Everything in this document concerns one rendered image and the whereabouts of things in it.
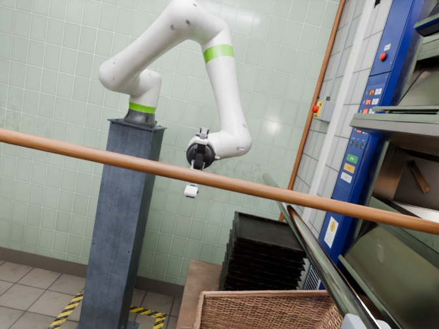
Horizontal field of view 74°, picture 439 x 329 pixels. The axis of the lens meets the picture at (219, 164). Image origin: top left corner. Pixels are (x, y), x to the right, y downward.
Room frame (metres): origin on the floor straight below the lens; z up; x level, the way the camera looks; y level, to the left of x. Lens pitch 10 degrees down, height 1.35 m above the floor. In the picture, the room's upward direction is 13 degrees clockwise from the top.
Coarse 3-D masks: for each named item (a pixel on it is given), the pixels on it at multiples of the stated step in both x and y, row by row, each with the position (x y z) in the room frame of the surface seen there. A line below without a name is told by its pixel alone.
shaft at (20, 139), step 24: (24, 144) 0.61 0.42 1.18; (48, 144) 0.61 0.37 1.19; (72, 144) 0.62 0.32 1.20; (144, 168) 0.61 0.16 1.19; (168, 168) 0.62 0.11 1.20; (240, 192) 0.63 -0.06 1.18; (264, 192) 0.62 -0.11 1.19; (288, 192) 0.63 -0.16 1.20; (360, 216) 0.63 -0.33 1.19; (384, 216) 0.64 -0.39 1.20; (408, 216) 0.65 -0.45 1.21
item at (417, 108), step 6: (372, 108) 0.94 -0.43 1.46; (378, 108) 0.91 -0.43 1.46; (384, 108) 0.88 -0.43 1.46; (390, 108) 0.85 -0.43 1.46; (396, 108) 0.82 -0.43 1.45; (402, 108) 0.79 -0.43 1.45; (408, 108) 0.76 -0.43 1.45; (414, 108) 0.74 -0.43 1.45; (420, 108) 0.72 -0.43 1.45; (426, 108) 0.70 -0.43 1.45; (432, 108) 0.68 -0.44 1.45; (438, 108) 0.66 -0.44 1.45; (438, 114) 0.65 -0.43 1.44
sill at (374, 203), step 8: (376, 200) 0.94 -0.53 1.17; (384, 200) 0.94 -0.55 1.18; (376, 208) 0.92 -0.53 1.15; (384, 208) 0.88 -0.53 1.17; (392, 208) 0.85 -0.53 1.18; (400, 208) 0.87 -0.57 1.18; (416, 216) 0.81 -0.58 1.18; (408, 232) 0.75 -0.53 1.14; (416, 232) 0.73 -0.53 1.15; (424, 232) 0.70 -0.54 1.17; (424, 240) 0.69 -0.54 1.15; (432, 240) 0.67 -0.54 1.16; (432, 248) 0.66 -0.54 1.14
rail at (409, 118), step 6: (354, 114) 0.96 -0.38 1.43; (360, 114) 0.92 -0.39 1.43; (366, 114) 0.88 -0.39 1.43; (372, 114) 0.85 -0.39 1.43; (378, 114) 0.81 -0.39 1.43; (384, 114) 0.79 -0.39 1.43; (390, 114) 0.76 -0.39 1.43; (396, 114) 0.73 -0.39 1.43; (402, 114) 0.71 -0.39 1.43; (408, 114) 0.69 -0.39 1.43; (414, 114) 0.67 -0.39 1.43; (420, 114) 0.65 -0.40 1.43; (426, 114) 0.63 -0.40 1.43; (378, 120) 0.81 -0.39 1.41; (384, 120) 0.78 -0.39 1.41; (390, 120) 0.75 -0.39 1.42; (396, 120) 0.72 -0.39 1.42; (402, 120) 0.70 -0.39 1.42; (408, 120) 0.68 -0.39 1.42; (414, 120) 0.66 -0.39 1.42; (420, 120) 0.64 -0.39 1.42; (426, 120) 0.62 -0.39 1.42; (432, 120) 0.60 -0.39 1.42; (438, 120) 0.59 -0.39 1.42
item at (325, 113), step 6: (318, 102) 1.59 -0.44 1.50; (324, 102) 1.52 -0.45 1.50; (330, 102) 1.52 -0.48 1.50; (318, 108) 1.56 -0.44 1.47; (324, 108) 1.52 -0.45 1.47; (330, 108) 1.52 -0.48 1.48; (318, 114) 1.54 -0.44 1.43; (324, 114) 1.52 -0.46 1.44; (330, 114) 1.52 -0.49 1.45; (324, 120) 1.52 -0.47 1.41; (330, 120) 1.52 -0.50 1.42
